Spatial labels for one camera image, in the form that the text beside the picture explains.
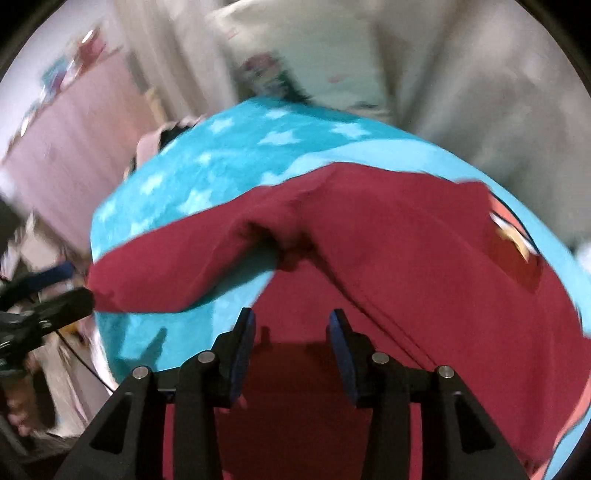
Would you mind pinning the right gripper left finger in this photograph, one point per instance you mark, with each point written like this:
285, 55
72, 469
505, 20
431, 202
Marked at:
210, 380

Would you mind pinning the dark red garment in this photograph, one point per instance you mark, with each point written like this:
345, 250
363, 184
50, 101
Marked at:
427, 268

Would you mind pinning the pink black bag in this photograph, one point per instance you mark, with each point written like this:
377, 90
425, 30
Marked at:
153, 142

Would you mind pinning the pink cabinet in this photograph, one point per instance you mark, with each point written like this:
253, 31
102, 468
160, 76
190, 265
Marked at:
75, 152

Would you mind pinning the beige curtain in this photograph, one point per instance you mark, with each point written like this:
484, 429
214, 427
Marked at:
495, 82

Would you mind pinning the turquoise cartoon star blanket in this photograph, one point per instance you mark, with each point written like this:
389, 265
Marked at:
264, 143

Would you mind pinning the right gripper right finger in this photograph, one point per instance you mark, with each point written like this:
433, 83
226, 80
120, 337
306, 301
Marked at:
375, 381

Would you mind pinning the cream floral pillow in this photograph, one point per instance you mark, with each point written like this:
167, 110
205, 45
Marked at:
309, 52

